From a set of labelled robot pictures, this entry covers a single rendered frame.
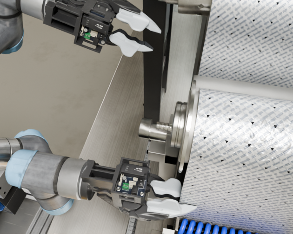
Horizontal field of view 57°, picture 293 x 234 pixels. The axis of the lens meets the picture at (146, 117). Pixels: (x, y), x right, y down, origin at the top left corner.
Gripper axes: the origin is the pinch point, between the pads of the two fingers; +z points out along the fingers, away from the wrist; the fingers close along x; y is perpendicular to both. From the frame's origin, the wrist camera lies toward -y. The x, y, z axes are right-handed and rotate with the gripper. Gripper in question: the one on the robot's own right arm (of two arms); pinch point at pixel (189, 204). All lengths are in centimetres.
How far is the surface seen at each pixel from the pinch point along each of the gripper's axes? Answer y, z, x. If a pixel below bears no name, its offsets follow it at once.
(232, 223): -3.9, 9.0, -0.3
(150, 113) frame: -14.7, -13.8, 33.1
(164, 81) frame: -13, -12, 47
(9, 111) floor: -109, -135, 92
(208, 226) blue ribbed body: -4.7, 4.4, -1.7
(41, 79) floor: -109, -127, 131
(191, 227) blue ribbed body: -4.6, 1.3, -2.5
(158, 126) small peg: 14.6, -7.6, 6.2
